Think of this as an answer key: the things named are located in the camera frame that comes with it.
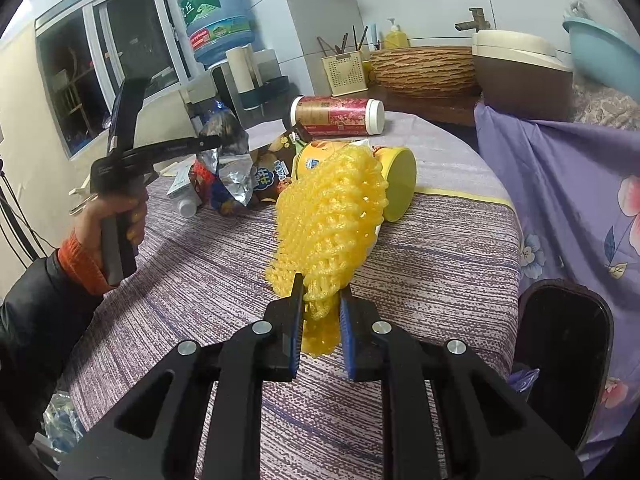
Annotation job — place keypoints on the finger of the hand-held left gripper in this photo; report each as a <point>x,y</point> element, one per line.
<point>131,110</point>
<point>185,145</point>

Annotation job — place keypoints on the window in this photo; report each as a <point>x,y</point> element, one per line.
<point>125,35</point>

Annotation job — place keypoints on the dark teal roll holder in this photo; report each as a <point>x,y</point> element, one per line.
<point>272,92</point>

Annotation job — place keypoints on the ribbed wooden basin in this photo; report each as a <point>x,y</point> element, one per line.
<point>422,70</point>

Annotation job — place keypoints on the blue plastic basin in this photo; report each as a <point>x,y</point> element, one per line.
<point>605,45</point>

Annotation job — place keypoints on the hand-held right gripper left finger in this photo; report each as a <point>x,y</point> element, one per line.
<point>297,340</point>

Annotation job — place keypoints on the brown chopstick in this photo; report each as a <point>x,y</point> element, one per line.
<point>344,43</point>
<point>326,47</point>
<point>355,39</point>

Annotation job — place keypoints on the beige utensil holder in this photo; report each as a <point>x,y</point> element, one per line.
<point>345,75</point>

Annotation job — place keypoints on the yellow foam fruit net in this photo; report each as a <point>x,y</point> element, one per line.
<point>330,210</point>

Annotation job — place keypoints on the yellow paper cup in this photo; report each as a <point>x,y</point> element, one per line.
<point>400,180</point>

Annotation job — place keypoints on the brass faucet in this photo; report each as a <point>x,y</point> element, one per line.
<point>477,19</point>

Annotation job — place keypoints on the small white plastic bottle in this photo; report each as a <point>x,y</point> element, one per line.
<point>182,195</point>

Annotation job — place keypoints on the white paper roll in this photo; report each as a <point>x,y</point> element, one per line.
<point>241,67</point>

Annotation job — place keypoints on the grey patterned cloth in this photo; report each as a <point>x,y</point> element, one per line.
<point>605,105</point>

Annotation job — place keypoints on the red cylindrical canister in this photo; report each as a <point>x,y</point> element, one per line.
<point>335,115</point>

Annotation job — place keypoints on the yellow soap dispenser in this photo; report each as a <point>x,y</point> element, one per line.
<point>396,37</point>

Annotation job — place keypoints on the foil snack bag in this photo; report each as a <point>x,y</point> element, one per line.
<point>230,180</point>

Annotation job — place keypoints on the white and brown appliance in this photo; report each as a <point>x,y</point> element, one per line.
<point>520,75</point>

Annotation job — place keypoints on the brown chips bag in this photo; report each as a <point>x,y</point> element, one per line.
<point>272,160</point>

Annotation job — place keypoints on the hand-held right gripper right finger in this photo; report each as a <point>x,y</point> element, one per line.
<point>348,340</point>

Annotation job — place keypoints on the purple floral cloth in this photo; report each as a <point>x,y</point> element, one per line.
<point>565,185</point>

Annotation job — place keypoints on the person's left forearm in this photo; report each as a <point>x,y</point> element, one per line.
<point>40,320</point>

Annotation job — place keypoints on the person's left hand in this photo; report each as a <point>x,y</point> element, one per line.
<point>137,217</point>

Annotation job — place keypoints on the crushed clear plastic bottle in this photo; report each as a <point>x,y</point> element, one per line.
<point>227,125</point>

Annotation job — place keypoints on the blue water jug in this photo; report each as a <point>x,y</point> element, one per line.
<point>217,15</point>

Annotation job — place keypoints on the white water dispenser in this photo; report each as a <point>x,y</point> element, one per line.
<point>222,90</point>

